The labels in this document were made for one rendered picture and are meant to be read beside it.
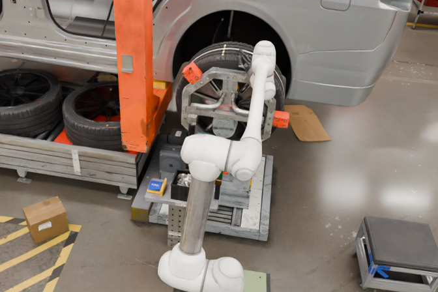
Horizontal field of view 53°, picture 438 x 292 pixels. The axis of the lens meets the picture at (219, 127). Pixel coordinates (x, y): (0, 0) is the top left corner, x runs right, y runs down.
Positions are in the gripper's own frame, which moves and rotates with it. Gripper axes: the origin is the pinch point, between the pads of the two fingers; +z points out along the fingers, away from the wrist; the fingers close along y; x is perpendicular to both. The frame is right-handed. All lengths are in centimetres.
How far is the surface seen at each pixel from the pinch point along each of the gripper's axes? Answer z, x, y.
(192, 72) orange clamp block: -0.3, -11.4, -27.2
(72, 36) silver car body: 84, -33, -89
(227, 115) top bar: -27.6, -21.6, -13.5
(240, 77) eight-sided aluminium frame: -11.5, -8.0, -2.9
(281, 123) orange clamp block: -23.9, -32.0, 23.2
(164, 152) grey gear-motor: 14, -83, -33
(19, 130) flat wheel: 64, -97, -126
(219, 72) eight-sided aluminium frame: -6.3, -8.2, -13.8
